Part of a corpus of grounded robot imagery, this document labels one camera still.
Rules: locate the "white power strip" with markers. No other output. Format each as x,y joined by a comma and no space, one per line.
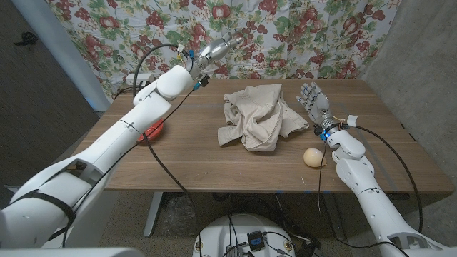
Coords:
143,76

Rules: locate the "white table leg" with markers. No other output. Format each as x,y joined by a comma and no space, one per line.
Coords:
153,214

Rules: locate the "beige jacket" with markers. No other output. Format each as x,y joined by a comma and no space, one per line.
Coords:
257,118

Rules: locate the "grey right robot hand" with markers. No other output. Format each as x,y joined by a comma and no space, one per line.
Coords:
319,103

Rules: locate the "floral fruit print backdrop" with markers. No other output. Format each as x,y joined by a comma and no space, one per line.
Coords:
285,39

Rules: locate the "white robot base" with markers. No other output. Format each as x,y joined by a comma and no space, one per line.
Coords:
218,235

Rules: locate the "red bowl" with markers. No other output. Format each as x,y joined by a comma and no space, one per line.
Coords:
155,131

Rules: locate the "pale grey column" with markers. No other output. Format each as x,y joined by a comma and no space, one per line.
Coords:
68,53

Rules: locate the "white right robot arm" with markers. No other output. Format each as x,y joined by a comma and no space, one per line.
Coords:
360,178

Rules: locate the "black wall hook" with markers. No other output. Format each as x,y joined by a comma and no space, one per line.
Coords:
26,37

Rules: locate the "clear plastic bag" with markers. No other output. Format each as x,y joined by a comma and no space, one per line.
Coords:
180,214

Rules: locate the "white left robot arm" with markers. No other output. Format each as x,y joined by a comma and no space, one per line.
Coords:
118,142

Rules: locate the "cream egg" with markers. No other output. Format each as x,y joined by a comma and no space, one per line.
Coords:
313,158

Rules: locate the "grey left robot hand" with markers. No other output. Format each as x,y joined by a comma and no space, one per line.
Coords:
214,50

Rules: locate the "white robot torso edge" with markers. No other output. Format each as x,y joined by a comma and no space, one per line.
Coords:
71,252

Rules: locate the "black box with blue label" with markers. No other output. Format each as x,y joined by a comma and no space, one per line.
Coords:
256,241

